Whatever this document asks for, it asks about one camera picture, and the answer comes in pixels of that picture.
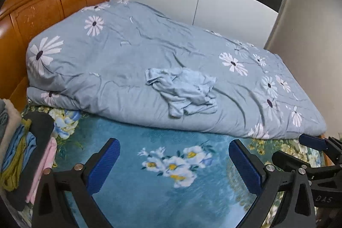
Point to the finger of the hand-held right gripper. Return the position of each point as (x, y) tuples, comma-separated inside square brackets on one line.
[(288, 160), (312, 141)]

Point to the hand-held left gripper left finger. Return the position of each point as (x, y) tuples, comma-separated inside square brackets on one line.
[(104, 164)]

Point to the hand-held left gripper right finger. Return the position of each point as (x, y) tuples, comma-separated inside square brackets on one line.
[(244, 166)]

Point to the light blue shirt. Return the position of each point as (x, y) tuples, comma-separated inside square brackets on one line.
[(187, 86)]

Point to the stack of folded clothes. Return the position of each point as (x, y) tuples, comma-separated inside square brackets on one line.
[(16, 153)]

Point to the teal floral fleece blanket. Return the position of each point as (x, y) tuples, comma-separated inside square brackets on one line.
[(160, 204)]

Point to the grey-blue daisy print duvet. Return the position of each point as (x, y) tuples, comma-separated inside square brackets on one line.
[(120, 57)]

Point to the wooden bed headboard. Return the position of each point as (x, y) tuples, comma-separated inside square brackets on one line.
[(40, 9)]

